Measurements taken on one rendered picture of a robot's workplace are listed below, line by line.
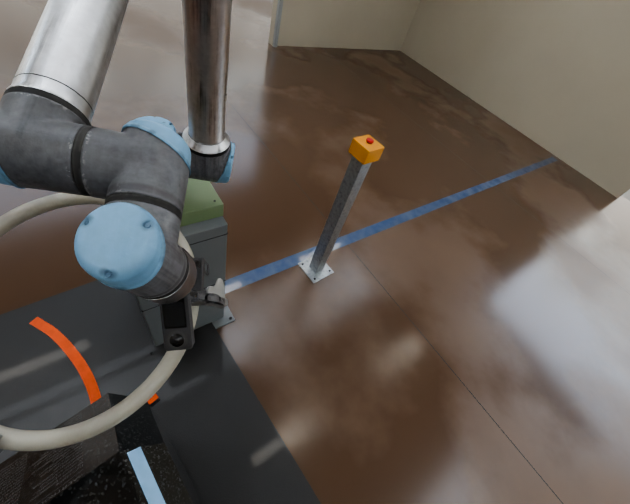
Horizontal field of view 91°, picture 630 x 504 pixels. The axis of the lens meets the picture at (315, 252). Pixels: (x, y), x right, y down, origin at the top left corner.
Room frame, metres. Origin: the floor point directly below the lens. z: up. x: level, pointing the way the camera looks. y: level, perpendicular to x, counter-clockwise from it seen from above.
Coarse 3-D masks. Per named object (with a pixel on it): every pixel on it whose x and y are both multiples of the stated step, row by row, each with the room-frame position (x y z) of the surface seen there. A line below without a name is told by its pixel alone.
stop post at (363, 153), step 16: (352, 144) 1.43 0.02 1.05; (368, 144) 1.43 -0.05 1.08; (352, 160) 1.44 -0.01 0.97; (368, 160) 1.39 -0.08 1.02; (352, 176) 1.42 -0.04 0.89; (352, 192) 1.42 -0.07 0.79; (336, 208) 1.43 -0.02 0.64; (336, 224) 1.40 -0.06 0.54; (320, 240) 1.44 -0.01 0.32; (320, 256) 1.41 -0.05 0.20; (320, 272) 1.43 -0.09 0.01
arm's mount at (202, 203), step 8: (192, 184) 0.89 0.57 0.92; (200, 184) 0.91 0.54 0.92; (208, 184) 0.93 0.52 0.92; (192, 192) 0.85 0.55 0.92; (200, 192) 0.87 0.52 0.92; (208, 192) 0.88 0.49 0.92; (192, 200) 0.81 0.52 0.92; (200, 200) 0.83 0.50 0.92; (208, 200) 0.84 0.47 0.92; (216, 200) 0.86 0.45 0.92; (184, 208) 0.76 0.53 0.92; (192, 208) 0.77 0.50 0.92; (200, 208) 0.79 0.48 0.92; (208, 208) 0.81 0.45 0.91; (216, 208) 0.83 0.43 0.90; (184, 216) 0.74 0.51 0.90; (192, 216) 0.76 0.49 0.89; (200, 216) 0.78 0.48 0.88; (208, 216) 0.81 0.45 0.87; (216, 216) 0.83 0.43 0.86; (184, 224) 0.73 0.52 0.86
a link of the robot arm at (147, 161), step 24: (144, 120) 0.32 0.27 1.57; (96, 144) 0.26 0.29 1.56; (120, 144) 0.28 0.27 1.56; (144, 144) 0.29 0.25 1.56; (168, 144) 0.31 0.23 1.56; (96, 168) 0.24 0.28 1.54; (120, 168) 0.25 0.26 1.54; (144, 168) 0.26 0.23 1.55; (168, 168) 0.28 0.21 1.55; (96, 192) 0.24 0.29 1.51; (120, 192) 0.23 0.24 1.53; (144, 192) 0.24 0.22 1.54; (168, 192) 0.26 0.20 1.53
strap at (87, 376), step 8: (32, 320) 0.41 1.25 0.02; (40, 320) 0.43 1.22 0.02; (40, 328) 0.39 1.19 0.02; (48, 328) 0.41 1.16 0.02; (56, 336) 0.39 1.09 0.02; (64, 336) 0.40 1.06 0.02; (64, 344) 0.36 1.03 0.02; (72, 344) 0.38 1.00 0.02; (72, 352) 0.34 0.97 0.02; (72, 360) 0.31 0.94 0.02; (80, 360) 0.32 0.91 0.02; (80, 368) 0.29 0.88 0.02; (88, 368) 0.30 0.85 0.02; (88, 376) 0.27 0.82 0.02; (88, 384) 0.24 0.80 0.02; (96, 384) 0.25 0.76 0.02; (88, 392) 0.21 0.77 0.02; (96, 392) 0.22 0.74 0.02
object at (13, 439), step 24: (0, 216) 0.29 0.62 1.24; (24, 216) 0.31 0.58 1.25; (192, 312) 0.25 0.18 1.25; (168, 360) 0.16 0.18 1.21; (144, 384) 0.11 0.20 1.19; (120, 408) 0.07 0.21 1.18; (0, 432) -0.01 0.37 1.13; (24, 432) 0.00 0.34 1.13; (48, 432) 0.01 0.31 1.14; (72, 432) 0.02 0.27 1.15; (96, 432) 0.03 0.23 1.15
